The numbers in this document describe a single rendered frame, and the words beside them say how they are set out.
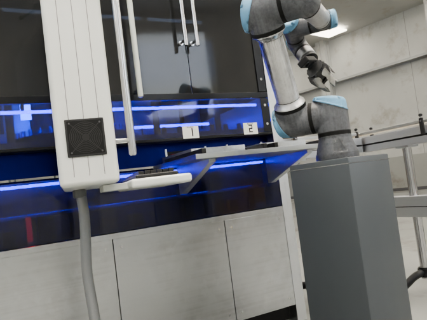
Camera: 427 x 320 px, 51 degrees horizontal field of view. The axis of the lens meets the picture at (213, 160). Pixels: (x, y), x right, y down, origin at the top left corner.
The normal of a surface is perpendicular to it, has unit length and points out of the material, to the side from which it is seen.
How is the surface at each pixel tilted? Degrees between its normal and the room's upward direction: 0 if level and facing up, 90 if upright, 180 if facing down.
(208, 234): 90
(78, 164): 90
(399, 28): 90
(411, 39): 90
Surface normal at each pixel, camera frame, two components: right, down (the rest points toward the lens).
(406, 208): -0.88, 0.08
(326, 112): -0.41, 0.00
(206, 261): 0.46, -0.11
